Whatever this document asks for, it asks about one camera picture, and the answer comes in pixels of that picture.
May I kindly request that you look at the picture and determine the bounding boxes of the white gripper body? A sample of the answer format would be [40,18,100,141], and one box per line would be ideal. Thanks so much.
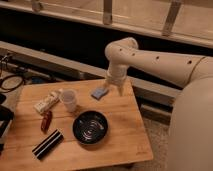
[106,63,128,86]

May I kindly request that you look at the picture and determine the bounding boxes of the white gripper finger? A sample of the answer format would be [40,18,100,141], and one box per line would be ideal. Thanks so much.
[103,80,111,90]
[117,85,124,96]

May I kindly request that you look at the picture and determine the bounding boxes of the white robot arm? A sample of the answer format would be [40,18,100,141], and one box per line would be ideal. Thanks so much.
[105,37,213,171]

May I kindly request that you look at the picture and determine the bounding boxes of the black ceramic bowl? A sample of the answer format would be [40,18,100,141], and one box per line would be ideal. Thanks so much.
[72,111,108,145]

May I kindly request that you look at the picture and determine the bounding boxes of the blue sponge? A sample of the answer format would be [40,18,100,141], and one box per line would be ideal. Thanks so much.
[91,87,109,100]

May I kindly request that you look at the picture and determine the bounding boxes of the translucent plastic cup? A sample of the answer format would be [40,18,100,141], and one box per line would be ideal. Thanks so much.
[59,90,77,112]

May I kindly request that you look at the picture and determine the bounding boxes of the white wrapped packet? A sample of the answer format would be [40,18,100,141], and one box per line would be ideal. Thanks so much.
[34,89,62,114]

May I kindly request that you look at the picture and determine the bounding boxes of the wooden table board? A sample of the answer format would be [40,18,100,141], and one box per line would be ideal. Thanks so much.
[0,79,153,171]

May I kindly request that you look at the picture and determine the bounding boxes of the black white striped box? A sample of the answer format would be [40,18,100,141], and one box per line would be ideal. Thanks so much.
[32,130,63,160]

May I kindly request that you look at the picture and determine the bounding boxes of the black object at left edge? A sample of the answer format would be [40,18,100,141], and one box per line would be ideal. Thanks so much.
[0,93,14,154]

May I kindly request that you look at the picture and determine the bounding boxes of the black coiled cable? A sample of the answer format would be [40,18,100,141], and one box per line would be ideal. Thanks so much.
[0,73,26,93]

